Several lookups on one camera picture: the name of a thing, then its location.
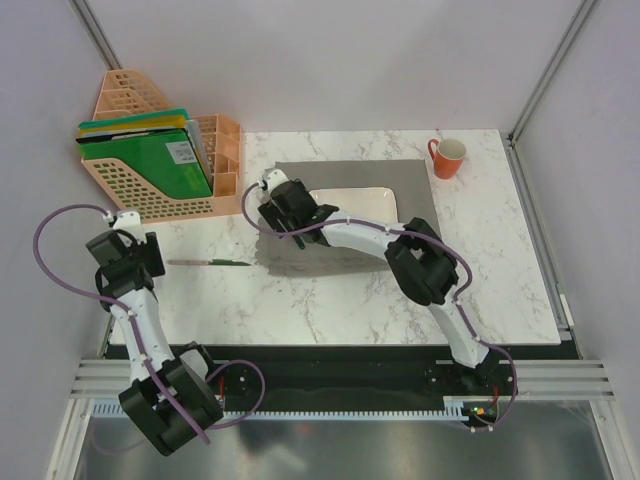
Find knife pink handle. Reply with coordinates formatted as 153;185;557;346
166;259;252;267

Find white rectangular plate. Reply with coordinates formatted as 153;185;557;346
310;187;398;223

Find grey placemat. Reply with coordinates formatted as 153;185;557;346
255;159;440;278

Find orange mug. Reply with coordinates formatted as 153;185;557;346
427;139;467;180

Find gold fork green handle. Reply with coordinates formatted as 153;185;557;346
294;236;305;250

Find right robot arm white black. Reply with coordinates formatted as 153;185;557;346
256;170;499;394

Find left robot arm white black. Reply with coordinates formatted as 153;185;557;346
86;230;222;456

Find green folder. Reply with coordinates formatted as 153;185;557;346
76;129;212;200

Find yellow folder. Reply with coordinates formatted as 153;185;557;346
77;109;190;136

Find peach file organizer rack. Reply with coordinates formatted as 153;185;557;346
75;69;244;223

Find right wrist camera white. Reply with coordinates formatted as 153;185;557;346
261;168;289;192

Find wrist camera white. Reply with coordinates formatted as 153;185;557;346
261;168;289;192
112;209;146;244

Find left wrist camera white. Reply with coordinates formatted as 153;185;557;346
112;209;146;244

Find aluminium rail profile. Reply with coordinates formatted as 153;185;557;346
70;359;614;401

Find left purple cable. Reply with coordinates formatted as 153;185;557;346
32;203;266;446

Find purple cable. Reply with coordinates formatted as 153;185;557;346
241;180;519;434
32;203;266;446

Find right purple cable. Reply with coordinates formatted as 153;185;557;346
241;180;519;434

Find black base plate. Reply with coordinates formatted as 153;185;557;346
207;346;515;411

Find white cable duct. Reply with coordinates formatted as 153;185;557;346
92;399;469;422

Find right aluminium frame post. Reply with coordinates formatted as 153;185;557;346
506;0;600;148

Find aluminium frame post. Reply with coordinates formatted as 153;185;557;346
506;0;600;148
69;0;122;70

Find left aluminium frame post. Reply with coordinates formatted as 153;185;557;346
69;0;122;70

